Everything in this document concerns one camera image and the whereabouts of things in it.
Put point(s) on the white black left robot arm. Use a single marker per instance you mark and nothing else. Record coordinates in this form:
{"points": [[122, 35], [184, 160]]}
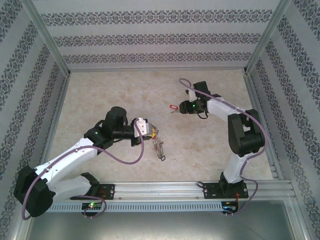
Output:
{"points": [[67, 155]]}

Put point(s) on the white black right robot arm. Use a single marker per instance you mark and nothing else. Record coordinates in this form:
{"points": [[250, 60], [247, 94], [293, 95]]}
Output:
{"points": [[220, 107]]}

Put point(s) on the grey metal panel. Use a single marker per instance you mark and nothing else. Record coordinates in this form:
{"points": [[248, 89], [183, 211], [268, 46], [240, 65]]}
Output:
{"points": [[160, 227]]}

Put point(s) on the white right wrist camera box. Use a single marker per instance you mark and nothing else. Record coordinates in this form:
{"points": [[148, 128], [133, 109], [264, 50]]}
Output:
{"points": [[192, 95]]}

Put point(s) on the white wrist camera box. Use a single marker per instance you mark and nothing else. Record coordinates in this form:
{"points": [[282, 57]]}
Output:
{"points": [[140, 127], [192, 95]]}

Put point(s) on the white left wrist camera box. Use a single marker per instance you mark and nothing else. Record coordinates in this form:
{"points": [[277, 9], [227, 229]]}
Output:
{"points": [[140, 127]]}

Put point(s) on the aluminium table back rail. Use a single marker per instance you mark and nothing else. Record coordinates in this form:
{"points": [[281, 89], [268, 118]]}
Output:
{"points": [[157, 71]]}

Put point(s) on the aluminium mounting rail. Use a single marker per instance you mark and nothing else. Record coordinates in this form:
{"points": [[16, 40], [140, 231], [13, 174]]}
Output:
{"points": [[160, 190]]}

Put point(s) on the aluminium table side rail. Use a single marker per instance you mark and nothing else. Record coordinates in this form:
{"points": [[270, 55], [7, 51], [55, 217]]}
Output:
{"points": [[59, 105], [258, 105]]}

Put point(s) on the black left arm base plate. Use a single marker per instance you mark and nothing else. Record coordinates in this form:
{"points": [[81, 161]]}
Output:
{"points": [[106, 187]]}

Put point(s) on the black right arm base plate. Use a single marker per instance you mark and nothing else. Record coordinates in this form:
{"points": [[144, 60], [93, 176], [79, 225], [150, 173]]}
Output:
{"points": [[212, 191]]}

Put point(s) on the aluminium frame corner post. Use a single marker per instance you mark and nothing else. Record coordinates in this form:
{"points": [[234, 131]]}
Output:
{"points": [[267, 37], [50, 37]]}

